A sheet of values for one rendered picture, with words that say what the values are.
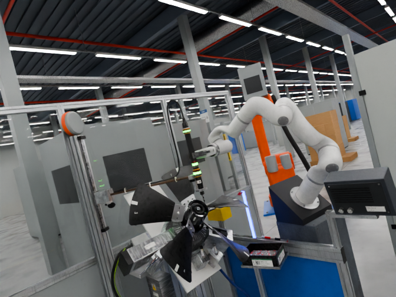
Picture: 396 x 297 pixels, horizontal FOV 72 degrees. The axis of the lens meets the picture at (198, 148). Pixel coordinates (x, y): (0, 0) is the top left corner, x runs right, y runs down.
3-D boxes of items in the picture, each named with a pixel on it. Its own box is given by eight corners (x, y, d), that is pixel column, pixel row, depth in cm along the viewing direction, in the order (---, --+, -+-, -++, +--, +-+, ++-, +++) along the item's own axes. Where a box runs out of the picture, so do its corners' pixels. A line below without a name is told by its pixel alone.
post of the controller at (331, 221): (333, 248, 143) (324, 211, 142) (336, 246, 145) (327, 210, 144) (339, 248, 140) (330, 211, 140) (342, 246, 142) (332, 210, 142)
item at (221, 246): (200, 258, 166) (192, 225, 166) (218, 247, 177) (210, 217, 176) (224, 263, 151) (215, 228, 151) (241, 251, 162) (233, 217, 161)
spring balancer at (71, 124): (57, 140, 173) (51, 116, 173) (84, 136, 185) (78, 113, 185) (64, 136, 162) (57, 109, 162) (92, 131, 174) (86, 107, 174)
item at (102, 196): (95, 205, 170) (91, 192, 170) (101, 203, 177) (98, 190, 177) (109, 202, 167) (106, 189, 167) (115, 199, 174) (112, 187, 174)
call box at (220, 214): (208, 222, 207) (205, 208, 207) (217, 217, 213) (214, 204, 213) (224, 223, 195) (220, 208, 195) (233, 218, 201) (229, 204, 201)
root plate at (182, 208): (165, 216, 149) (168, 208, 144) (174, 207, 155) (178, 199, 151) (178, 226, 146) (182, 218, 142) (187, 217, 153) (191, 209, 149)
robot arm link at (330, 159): (324, 174, 172) (343, 145, 157) (328, 195, 157) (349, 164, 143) (306, 169, 173) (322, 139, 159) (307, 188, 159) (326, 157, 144)
